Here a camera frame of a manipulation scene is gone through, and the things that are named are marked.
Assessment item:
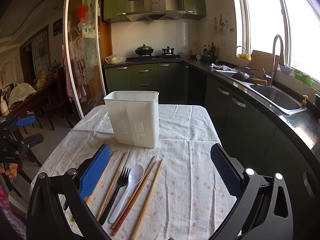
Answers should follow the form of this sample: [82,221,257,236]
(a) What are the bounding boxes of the white plastic bag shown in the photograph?
[105,55,126,64]

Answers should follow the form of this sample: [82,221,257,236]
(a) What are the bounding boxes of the steel range hood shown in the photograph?
[126,0,185,22]

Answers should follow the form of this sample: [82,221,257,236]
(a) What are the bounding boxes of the red checkered apron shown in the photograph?
[65,30,87,102]

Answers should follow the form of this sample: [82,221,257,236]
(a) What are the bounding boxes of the dark red-tipped wooden chopstick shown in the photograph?
[111,156,155,229]

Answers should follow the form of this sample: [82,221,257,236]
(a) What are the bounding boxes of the white floral tablecloth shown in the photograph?
[40,105,236,239]

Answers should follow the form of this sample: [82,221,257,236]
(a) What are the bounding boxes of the wooden cutting board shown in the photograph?
[247,50,272,75]

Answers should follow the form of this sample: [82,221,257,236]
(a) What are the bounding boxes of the person's left hand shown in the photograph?
[0,164,17,179]

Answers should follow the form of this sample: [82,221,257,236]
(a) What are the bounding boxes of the sauce bottles on counter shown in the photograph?
[202,42,216,57]

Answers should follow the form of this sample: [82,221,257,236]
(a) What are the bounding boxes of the black wok with lid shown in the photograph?
[135,44,154,56]

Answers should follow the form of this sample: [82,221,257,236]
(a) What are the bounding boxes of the white plastic spoon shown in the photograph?
[108,164,144,224]

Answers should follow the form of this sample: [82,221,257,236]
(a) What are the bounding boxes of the stainless steel sink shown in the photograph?
[217,70,307,116]

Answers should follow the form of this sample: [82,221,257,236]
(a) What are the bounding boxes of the black plastic fork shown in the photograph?
[98,167,131,226]

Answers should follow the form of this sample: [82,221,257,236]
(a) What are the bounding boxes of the gas stove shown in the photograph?
[134,54,181,62]

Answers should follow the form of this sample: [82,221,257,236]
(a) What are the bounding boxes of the crumpled dish cloth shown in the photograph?
[210,63,236,71]

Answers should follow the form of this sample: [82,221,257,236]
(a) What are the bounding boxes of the small steel faucet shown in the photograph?
[235,45,248,73]

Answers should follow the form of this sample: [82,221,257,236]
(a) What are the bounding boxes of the black pan in sink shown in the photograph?
[231,72,267,86]

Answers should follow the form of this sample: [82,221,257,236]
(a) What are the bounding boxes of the glass sliding door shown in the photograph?
[63,0,106,119]

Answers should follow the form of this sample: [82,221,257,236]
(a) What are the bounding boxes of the white plastic utensil holder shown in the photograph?
[104,90,159,148]

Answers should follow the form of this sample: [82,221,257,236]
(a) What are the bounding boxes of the green bowl on windowsill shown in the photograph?
[294,69,314,86]

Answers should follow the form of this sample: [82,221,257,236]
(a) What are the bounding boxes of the tall steel faucet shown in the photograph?
[262,34,286,87]

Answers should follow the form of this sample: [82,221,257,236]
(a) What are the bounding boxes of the small black pot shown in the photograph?
[162,46,175,55]

